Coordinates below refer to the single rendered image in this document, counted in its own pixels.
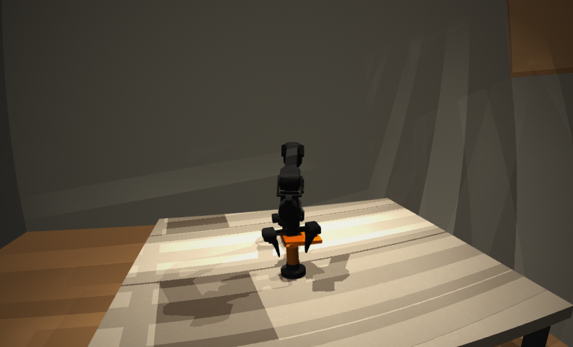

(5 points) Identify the orange knob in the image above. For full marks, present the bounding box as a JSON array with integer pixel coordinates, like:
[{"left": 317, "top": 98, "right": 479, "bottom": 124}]
[{"left": 286, "top": 244, "right": 299, "bottom": 265}]

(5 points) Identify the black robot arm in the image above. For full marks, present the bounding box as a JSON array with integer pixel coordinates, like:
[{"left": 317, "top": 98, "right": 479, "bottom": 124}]
[{"left": 271, "top": 142, "right": 304, "bottom": 226}]

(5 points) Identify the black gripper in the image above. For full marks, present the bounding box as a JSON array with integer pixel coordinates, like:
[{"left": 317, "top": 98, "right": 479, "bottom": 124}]
[{"left": 262, "top": 212, "right": 321, "bottom": 258}]

